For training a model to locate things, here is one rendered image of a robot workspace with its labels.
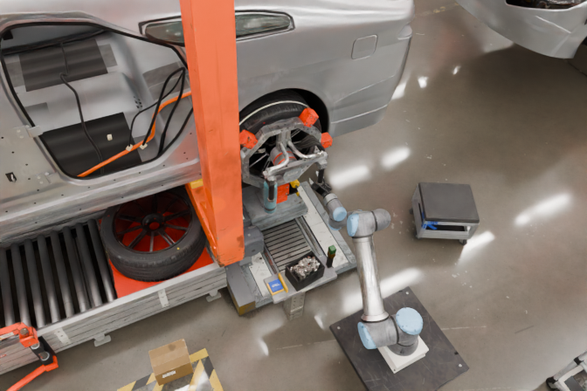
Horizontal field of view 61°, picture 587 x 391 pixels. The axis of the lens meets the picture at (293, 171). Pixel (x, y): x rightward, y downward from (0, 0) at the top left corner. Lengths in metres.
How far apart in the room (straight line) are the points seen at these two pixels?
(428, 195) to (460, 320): 0.91
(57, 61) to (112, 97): 0.75
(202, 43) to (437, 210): 2.39
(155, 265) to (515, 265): 2.60
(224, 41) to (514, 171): 3.37
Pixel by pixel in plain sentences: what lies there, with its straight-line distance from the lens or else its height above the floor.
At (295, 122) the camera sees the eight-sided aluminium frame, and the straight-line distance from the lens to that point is 3.05.
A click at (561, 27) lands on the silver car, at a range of 4.70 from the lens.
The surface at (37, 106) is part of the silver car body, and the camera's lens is 3.70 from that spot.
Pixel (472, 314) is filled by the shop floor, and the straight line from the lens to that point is 3.83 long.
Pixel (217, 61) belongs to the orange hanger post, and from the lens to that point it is 2.00.
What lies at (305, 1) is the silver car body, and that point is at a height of 1.78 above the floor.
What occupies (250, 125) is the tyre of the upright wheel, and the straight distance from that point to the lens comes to 3.02.
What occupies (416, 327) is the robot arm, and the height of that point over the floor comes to 0.66.
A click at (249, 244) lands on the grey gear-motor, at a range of 3.36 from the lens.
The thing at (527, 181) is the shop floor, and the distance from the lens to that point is 4.78.
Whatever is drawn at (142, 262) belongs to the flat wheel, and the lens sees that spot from 3.23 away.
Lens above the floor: 3.21
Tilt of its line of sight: 49 degrees down
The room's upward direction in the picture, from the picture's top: 5 degrees clockwise
